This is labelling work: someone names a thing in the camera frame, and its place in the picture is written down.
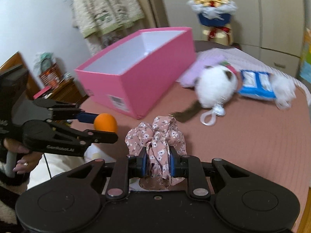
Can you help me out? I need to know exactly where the pink floral scrunchie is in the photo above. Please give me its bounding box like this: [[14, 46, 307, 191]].
[[125, 116, 187, 190]]

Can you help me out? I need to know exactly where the white cloth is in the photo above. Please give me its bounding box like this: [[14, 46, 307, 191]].
[[28, 143, 117, 191]]

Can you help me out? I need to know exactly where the orange foam ball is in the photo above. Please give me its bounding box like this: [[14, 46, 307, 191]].
[[94, 113, 119, 134]]

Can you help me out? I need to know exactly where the person's left hand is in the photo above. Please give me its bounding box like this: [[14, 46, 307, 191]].
[[2, 138, 44, 175]]

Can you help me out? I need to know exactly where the blue tissue packet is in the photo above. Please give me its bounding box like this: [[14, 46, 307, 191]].
[[237, 70, 277, 101]]

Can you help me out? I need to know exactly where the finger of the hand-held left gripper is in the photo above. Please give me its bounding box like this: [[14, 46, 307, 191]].
[[21, 119, 119, 157], [33, 98, 100, 125]]

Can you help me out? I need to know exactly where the red patterned basket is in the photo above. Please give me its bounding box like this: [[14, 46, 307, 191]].
[[36, 52, 66, 86]]

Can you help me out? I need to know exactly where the pink cardboard box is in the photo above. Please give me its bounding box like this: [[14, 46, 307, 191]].
[[74, 27, 197, 120]]

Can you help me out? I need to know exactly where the white wardrobe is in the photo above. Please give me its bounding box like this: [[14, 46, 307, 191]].
[[143, 0, 260, 51]]

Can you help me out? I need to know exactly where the wooden bedside cabinet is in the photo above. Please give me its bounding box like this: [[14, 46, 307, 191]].
[[39, 78, 89, 107]]

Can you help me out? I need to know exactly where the colourful gift bag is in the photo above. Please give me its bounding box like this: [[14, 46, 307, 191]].
[[298, 28, 311, 85]]

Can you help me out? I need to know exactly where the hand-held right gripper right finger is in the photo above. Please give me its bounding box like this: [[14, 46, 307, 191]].
[[169, 147, 255, 199]]

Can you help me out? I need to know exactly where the white fluffy toy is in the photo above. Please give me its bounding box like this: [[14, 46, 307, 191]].
[[270, 74, 297, 110]]

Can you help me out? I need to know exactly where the flower bouquet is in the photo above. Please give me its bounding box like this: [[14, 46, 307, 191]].
[[187, 0, 237, 27]]

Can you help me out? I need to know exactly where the hanging cream green blanket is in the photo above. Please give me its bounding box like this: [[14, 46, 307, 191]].
[[68, 0, 145, 56]]

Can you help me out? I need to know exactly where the cream round gift box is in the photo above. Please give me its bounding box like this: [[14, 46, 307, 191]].
[[202, 25, 235, 46]]

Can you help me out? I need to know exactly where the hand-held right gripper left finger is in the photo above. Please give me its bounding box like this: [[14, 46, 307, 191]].
[[59, 148, 148, 199]]

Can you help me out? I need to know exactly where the white plush cat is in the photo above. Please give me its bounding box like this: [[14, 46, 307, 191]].
[[170, 62, 240, 127]]

